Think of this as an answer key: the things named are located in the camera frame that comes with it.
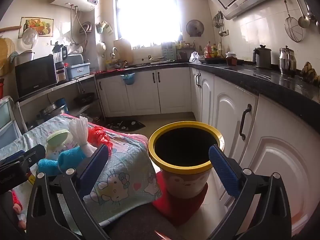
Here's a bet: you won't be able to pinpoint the steel pot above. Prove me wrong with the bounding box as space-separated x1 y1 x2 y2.
15 50 35 65

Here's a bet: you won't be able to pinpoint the black microwave oven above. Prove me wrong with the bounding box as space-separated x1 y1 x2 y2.
15 54 58 98

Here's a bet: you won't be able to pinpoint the clear glass pot lid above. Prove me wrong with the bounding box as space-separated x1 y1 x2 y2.
22 27 39 49

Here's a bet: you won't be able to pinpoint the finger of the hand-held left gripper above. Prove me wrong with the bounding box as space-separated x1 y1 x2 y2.
0 144 46 167

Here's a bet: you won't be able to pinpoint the blue fuzzy cloth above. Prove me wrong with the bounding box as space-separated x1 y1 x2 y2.
37 147 87 176

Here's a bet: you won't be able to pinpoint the wire mesh strainer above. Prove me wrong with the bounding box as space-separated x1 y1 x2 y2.
279 0 304 42

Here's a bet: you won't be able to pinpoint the black blender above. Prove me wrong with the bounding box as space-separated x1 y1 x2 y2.
52 41 68 83

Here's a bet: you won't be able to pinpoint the green lidded white container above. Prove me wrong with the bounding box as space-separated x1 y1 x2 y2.
45 129 75 159

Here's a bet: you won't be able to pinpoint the white knotted plastic bag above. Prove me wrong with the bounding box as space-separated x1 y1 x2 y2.
68 117 97 157

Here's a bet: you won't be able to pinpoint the plastic drawer cabinet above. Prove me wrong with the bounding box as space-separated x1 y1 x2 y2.
0 96 22 143

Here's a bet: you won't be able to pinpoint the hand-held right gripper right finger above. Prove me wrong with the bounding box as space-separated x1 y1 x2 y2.
207 144 293 240

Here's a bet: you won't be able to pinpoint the hanging kitchen utensils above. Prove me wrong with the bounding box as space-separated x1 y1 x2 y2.
212 10 227 37

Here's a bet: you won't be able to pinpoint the cartoon printed blanket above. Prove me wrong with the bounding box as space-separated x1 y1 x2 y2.
0 114 163 230

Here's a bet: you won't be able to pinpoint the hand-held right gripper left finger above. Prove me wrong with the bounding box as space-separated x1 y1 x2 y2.
26 144 112 240

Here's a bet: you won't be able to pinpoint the black floor mat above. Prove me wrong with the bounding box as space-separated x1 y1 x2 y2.
105 119 146 133

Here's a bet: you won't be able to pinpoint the metal shelf rack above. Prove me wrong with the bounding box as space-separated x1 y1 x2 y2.
15 73 106 130

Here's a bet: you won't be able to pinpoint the wooden rolling pin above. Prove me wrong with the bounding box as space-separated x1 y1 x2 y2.
0 25 22 33

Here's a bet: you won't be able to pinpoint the steel ladle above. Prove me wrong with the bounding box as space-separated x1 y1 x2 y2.
287 0 311 28

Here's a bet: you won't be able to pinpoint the green wall holder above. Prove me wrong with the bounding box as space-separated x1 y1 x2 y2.
96 21 113 34

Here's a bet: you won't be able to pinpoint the dark cooking pot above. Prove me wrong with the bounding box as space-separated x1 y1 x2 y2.
253 44 272 68

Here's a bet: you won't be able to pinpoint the fruit wall picture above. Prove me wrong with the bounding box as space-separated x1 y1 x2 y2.
19 17 54 38

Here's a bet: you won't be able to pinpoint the kitchen window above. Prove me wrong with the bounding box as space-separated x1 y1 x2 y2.
114 0 184 49

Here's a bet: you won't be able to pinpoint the blue-grey storage box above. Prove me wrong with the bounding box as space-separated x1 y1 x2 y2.
66 54 91 79

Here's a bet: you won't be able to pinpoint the bunch of bananas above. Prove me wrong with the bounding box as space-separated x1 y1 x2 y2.
300 61 320 85

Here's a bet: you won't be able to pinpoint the yellow rimmed trash bin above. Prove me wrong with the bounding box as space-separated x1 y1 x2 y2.
148 121 225 199

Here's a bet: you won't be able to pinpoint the row of condiment bottles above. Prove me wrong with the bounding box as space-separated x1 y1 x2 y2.
204 41 223 58

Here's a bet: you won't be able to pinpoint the white kitchen cabinets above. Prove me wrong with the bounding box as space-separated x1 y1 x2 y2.
96 66 320 235

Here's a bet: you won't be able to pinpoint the red plastic bag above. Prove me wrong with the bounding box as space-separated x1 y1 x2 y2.
87 126 112 147

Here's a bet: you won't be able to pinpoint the blue hanging basket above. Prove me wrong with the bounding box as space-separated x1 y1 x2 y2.
120 72 136 86

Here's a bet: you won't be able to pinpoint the shiny steel kettle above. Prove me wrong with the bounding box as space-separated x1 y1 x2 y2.
279 45 297 75

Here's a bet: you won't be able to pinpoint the black stone countertop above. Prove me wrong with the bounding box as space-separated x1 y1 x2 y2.
96 60 320 110

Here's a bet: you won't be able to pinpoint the brown lidded jar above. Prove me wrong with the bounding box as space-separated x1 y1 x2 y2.
226 52 237 66

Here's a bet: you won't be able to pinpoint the blue can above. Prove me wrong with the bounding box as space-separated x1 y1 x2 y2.
55 98 69 113

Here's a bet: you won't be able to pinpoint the green drawer organizer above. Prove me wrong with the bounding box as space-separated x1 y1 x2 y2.
162 42 177 60

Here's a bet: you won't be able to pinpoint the stacked steel pots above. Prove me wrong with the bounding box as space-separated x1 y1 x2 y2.
37 102 67 125

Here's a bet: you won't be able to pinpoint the round wooden board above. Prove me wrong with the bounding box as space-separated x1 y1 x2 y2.
0 37 16 77

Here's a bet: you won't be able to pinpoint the black frying pan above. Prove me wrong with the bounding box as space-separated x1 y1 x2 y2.
74 92 95 105

